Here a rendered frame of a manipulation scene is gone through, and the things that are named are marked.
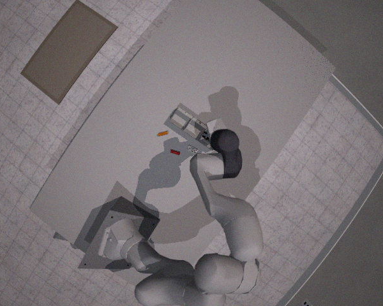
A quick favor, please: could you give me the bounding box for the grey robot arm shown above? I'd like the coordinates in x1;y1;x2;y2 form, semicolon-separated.
98;118;264;306

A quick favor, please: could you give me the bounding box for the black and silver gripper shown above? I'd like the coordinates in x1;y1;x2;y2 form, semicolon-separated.
202;131;209;142

